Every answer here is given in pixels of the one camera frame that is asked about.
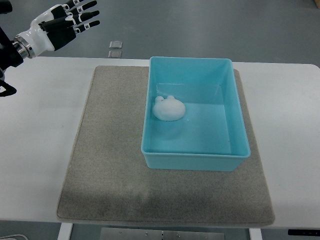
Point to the black white robot left hand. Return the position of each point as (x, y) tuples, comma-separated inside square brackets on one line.
[(58, 26)]

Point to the white rabbit toy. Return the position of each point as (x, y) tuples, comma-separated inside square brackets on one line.
[(168, 109)]

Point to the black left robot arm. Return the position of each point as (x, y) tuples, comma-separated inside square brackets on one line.
[(12, 54)]

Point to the light blue plastic box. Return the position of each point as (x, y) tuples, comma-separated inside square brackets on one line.
[(212, 135)]

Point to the upper metal floor plate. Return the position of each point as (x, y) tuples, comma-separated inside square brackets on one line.
[(115, 44)]

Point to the metal floor plate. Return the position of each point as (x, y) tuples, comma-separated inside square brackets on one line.
[(115, 44), (115, 54)]

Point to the lower metal floor plate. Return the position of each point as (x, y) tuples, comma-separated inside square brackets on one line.
[(115, 54)]

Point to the grey felt mat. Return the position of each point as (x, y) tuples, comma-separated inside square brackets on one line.
[(108, 181)]

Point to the white table leg left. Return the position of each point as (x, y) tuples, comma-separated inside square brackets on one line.
[(65, 231)]

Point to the white table leg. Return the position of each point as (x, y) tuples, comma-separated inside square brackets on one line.
[(255, 234), (65, 231)]

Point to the white table leg right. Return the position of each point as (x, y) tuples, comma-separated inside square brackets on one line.
[(255, 234)]

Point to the black table control panel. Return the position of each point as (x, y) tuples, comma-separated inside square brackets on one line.
[(304, 232)]

